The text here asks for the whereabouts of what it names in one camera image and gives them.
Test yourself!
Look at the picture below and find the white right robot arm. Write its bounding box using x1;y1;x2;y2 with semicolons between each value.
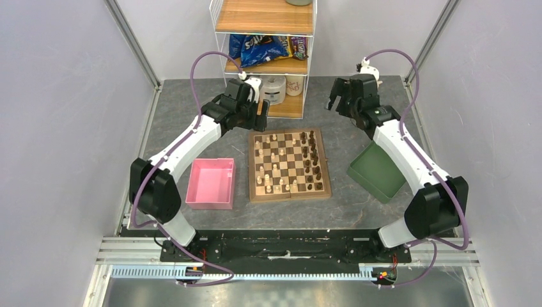
325;74;468;262

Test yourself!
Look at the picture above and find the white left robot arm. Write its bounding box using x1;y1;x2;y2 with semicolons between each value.
128;77;270;262

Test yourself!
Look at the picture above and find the blue chips bag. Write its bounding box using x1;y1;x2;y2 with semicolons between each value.
228;34;289;68

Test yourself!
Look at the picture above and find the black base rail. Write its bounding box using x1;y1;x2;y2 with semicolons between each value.
186;229;412;276

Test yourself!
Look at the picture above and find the pink plastic bin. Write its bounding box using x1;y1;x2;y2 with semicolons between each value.
185;158;236;210

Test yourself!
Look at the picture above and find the white toilet paper roll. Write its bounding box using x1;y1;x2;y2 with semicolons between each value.
259;75;286;106

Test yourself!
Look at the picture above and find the pink printed cup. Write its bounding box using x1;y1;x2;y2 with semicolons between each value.
286;75;305;97

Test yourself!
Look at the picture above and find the green plastic bin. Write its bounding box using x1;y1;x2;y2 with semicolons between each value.
346;141;406;203

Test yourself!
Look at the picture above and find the dark candy bag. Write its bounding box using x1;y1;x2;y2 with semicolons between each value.
290;36;309;61

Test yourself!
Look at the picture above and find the wooden chess board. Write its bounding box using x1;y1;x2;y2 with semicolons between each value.
248;128;332;203

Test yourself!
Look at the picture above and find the white wire wooden shelf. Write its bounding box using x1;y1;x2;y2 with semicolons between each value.
209;0;318;119

